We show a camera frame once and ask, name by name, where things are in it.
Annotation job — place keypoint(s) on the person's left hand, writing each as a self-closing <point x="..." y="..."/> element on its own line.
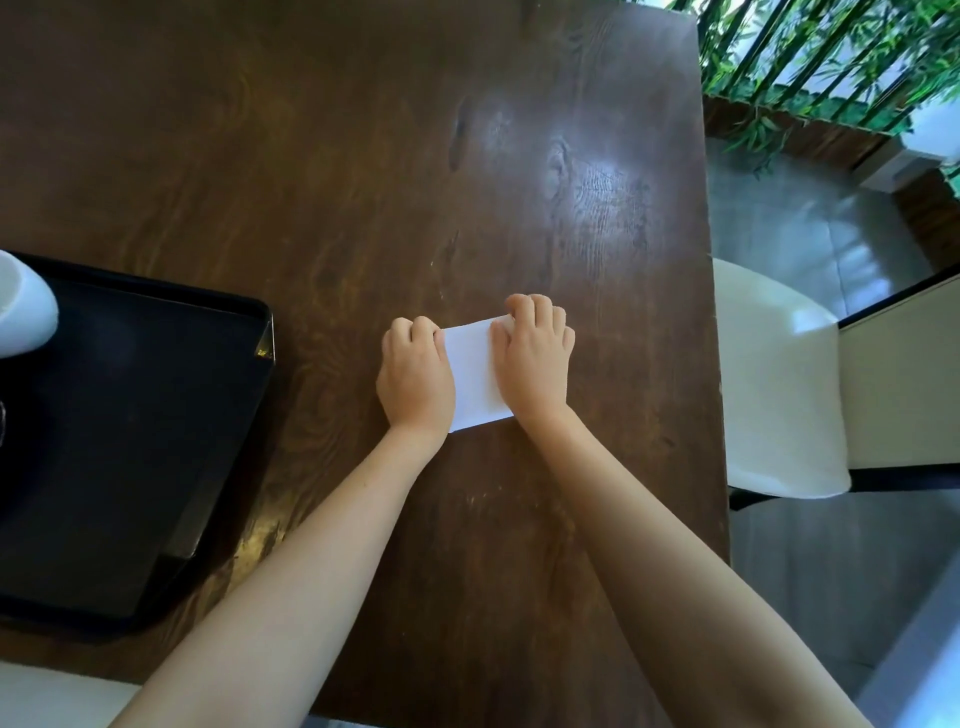
<point x="415" y="382"/>

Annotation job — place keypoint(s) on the person's right hand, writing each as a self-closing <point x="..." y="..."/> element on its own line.
<point x="534" y="364"/>

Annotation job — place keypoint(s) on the person's left fingers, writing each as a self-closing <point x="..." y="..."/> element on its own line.
<point x="415" y="330"/>

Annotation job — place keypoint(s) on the person's right thumb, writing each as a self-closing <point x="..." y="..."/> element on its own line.
<point x="501" y="346"/>

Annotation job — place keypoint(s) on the white paper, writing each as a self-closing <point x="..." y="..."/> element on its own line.
<point x="474" y="375"/>

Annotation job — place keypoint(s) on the person's left forearm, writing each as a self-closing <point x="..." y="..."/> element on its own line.
<point x="289" y="577"/>

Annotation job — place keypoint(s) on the person's right forearm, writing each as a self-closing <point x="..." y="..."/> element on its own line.
<point x="686" y="585"/>

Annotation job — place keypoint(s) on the white chair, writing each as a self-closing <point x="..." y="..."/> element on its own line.
<point x="810" y="390"/>

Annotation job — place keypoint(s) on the black tray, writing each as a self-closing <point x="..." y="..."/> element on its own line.
<point x="120" y="450"/>

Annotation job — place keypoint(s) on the white cup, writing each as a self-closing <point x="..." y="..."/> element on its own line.
<point x="22" y="307"/>

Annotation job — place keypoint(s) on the green bamboo plants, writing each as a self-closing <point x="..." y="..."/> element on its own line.
<point x="825" y="52"/>

